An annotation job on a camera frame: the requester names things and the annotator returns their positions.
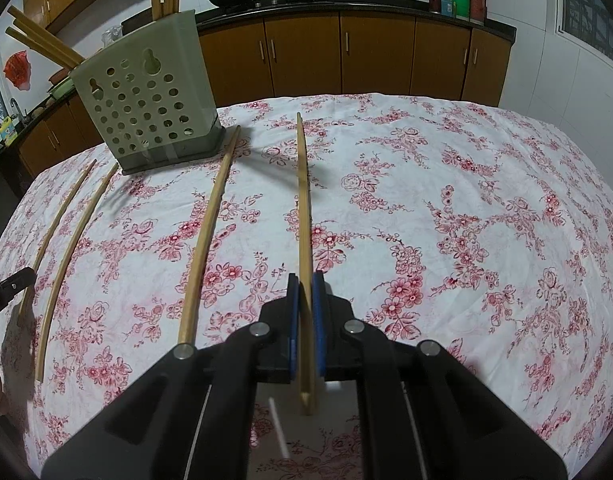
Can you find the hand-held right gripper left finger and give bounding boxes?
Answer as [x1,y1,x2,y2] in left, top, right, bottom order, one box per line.
[40,272,302,480]

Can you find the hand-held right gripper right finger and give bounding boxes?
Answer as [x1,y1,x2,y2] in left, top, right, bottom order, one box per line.
[311,270,569,480]

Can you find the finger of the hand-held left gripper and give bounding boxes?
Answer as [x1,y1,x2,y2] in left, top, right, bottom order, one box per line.
[0,268,36,306]

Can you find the bundle of wooden chopsticks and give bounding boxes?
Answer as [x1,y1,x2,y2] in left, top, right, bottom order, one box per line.
[12,19,80,67]

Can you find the perforated green utensil holder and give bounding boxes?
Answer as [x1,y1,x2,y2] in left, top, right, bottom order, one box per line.
[68,9,226,176]

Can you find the red floral tablecloth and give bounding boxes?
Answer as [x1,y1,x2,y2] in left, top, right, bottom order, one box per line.
[0,91,613,480]

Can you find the green basin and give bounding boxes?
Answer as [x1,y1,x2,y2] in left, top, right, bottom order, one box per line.
[47,82,77,103]

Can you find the hanging red plastic bag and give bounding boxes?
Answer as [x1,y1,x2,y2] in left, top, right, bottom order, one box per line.
[3,50,33,92]

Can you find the wooden base cabinets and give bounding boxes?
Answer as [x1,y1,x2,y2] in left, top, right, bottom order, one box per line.
[16,10,514,171]

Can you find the dark brown cutting board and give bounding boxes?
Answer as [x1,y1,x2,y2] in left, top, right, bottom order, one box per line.
[120,12,154,33]

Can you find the dark kitchen countertop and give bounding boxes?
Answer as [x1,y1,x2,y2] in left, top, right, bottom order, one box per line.
[0,0,517,161]

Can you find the gas stove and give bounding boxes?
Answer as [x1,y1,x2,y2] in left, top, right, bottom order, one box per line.
[206,0,337,11]

